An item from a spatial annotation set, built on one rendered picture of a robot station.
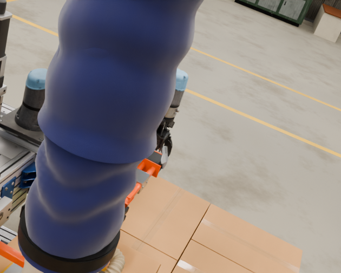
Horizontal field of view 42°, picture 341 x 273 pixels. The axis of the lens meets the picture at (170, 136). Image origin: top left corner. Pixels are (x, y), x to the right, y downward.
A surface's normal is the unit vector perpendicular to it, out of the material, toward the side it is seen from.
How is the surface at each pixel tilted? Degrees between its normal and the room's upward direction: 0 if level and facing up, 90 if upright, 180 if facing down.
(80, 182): 107
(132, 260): 1
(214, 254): 0
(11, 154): 0
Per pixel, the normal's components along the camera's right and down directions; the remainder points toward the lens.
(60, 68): -0.69, -0.13
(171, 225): 0.32, -0.83
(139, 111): 0.35, 0.55
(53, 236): -0.18, 0.17
